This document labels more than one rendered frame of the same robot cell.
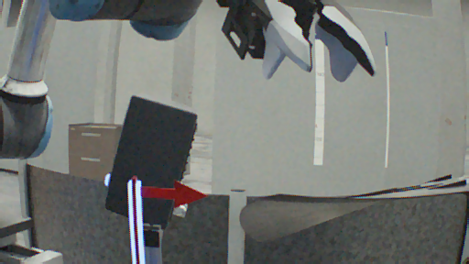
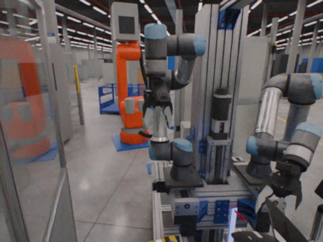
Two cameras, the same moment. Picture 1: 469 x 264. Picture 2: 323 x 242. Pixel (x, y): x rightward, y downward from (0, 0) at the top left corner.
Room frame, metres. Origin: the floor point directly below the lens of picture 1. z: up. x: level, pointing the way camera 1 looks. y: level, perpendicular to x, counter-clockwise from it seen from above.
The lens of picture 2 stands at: (0.25, -0.47, 1.71)
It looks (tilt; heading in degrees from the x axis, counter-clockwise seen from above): 17 degrees down; 75
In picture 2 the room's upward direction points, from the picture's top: straight up
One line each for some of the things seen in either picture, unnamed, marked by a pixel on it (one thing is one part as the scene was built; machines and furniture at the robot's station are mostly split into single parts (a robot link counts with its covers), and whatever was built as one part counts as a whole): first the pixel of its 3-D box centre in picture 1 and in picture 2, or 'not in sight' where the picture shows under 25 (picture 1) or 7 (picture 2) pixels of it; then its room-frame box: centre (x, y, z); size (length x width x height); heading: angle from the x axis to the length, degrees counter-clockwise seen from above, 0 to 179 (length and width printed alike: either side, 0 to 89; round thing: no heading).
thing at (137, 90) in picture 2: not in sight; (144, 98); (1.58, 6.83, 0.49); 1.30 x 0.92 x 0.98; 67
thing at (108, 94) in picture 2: not in sight; (117, 98); (0.62, 7.19, 0.49); 1.27 x 0.88 x 0.98; 67
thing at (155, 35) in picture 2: not in sight; (155, 42); (0.43, 0.25, 1.78); 0.09 x 0.08 x 0.11; 73
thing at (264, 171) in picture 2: not in sight; (259, 165); (1.16, 0.49, 1.09); 0.15 x 0.15 x 0.10
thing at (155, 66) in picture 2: not in sight; (155, 66); (0.42, 0.25, 1.70); 0.08 x 0.08 x 0.05
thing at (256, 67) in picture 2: not in sight; (222, 117); (1.56, 1.58, 1.10); 1.21 x 0.06 x 2.20; 3
